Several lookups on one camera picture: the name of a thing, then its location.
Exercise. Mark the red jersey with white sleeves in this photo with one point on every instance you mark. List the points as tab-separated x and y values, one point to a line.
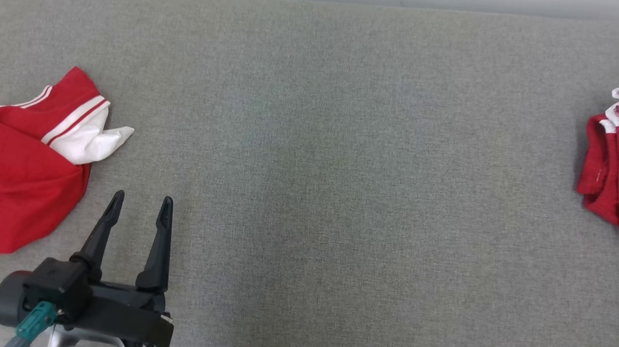
10	174

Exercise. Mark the grey fabric sofa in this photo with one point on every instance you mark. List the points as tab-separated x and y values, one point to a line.
342	170

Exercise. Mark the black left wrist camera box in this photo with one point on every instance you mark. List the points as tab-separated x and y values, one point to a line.
56	286

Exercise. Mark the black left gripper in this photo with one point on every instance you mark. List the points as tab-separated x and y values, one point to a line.
125	313

